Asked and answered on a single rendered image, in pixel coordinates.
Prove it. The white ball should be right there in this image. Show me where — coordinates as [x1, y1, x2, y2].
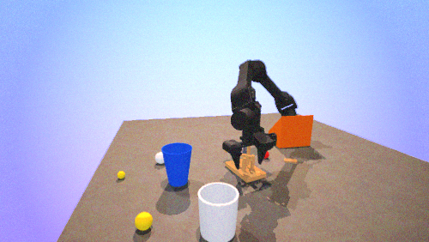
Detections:
[155, 153, 164, 164]

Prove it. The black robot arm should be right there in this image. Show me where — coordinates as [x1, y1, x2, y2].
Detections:
[231, 59, 297, 152]

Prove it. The blue cup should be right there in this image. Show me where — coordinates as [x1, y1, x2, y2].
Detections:
[161, 143, 192, 187]

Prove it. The white cup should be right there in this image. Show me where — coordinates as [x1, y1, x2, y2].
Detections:
[198, 183, 239, 242]

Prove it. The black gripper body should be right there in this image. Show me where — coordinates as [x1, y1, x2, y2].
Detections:
[222, 124, 262, 154]

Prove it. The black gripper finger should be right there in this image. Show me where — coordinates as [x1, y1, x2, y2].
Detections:
[257, 150, 268, 165]
[231, 153, 242, 170]

